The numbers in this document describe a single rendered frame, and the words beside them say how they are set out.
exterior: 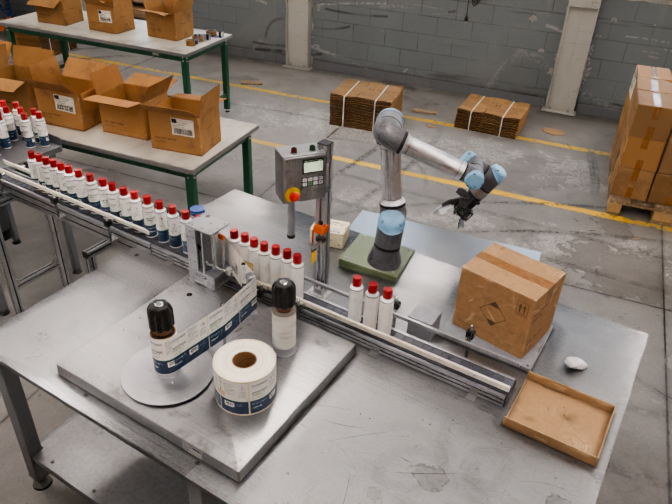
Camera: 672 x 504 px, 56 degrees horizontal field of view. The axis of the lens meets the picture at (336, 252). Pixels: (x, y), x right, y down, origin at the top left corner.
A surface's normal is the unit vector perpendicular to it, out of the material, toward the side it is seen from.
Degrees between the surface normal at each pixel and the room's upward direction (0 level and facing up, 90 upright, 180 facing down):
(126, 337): 0
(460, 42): 90
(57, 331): 0
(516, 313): 90
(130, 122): 90
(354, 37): 90
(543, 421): 0
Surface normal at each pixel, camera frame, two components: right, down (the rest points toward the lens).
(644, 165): -0.36, 0.52
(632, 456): 0.04, -0.84
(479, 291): -0.66, 0.39
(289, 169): 0.39, 0.51
